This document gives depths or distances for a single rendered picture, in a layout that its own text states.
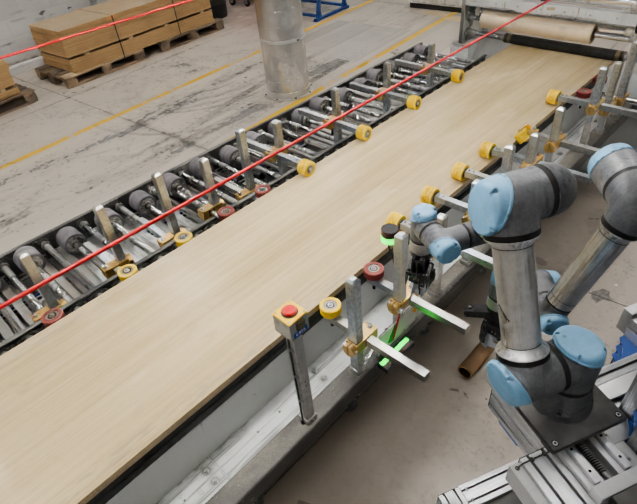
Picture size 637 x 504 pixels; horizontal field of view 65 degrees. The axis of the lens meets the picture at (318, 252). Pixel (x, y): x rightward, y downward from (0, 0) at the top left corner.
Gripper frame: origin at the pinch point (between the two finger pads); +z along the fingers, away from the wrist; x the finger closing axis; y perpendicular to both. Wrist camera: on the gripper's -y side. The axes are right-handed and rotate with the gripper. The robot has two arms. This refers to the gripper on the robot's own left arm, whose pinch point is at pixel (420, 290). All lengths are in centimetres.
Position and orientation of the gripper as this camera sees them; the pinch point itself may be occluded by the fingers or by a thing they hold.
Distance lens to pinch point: 173.2
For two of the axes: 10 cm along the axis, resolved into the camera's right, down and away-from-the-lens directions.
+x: 9.1, 2.0, -3.5
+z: 0.8, 7.6, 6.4
